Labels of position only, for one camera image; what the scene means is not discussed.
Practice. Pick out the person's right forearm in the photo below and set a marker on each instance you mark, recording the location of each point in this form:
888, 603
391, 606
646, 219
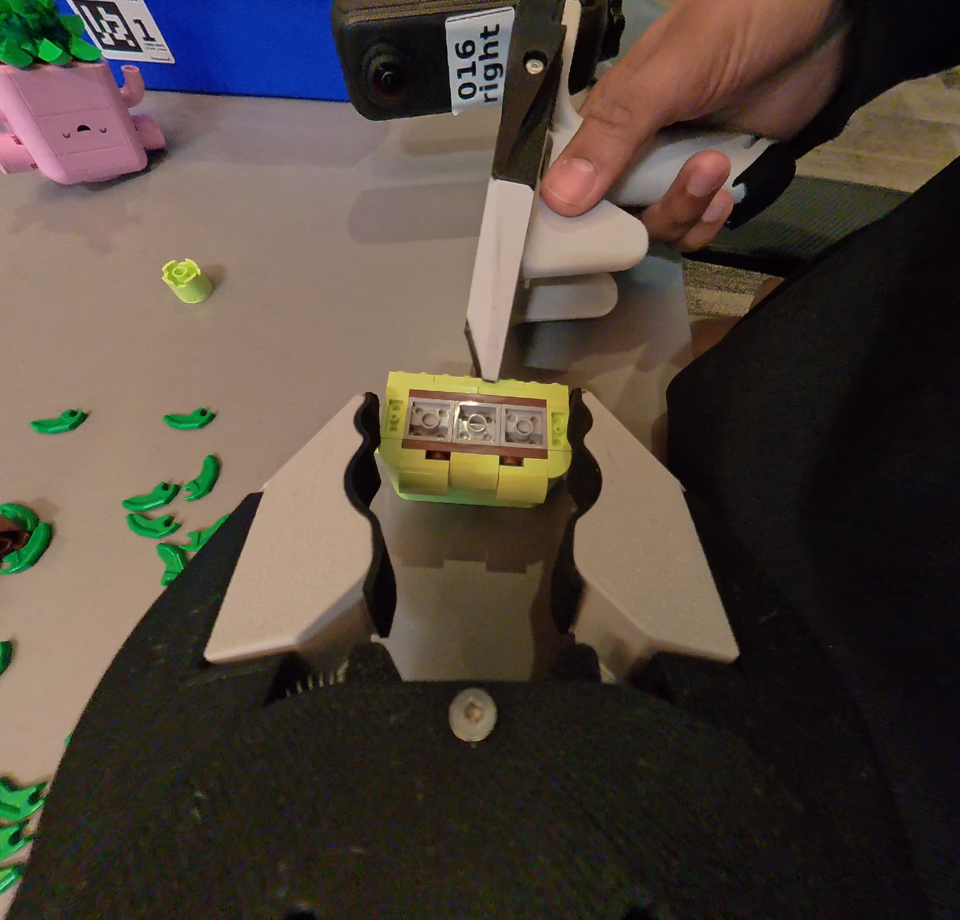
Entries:
892, 28

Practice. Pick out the lime green brick figure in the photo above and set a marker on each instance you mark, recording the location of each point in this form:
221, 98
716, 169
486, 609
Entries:
472, 470

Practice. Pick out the lime green round brick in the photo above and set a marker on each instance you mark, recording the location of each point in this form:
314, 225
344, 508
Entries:
187, 281

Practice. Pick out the person's right hand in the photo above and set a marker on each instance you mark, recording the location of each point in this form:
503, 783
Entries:
720, 58

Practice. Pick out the scattered green leaf pieces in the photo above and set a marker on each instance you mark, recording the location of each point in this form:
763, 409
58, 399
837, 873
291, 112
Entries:
60, 421

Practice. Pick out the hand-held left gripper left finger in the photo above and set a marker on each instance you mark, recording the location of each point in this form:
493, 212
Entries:
292, 560

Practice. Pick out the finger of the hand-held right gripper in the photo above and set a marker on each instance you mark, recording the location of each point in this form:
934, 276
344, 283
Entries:
499, 275

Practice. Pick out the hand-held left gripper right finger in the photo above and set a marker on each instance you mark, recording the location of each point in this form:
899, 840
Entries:
652, 560

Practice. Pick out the pink brick figure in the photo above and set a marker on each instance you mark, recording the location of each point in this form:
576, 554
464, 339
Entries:
67, 125

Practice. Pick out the blue storage bin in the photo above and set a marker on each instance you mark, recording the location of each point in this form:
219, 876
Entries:
225, 28

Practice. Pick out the dark mesh office chair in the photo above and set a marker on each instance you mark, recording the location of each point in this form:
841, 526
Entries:
810, 223

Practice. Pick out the brown round brick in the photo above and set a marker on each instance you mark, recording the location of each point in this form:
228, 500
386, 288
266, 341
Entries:
11, 538

